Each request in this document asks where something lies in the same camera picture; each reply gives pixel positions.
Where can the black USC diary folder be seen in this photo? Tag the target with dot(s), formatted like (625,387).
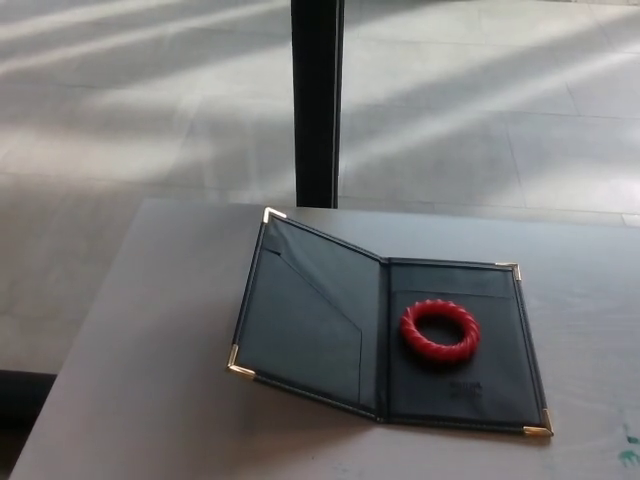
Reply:
(325,320)

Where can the black window frame post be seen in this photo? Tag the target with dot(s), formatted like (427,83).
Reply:
(317,100)

